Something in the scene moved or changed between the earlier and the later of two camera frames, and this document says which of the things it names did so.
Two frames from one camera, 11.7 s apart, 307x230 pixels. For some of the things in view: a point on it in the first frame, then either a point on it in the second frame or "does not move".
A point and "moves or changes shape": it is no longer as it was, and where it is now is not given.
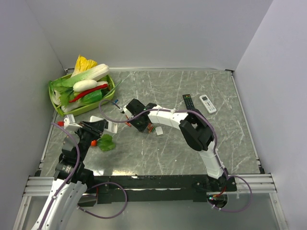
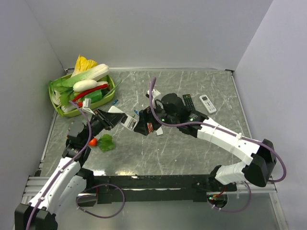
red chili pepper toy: (79, 94) does not move
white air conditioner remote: (210, 108) does not move
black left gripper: (95, 128) → (108, 120)
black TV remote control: (189, 103) does not move
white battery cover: (159, 131) does not move
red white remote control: (110, 126) moves or changes shape
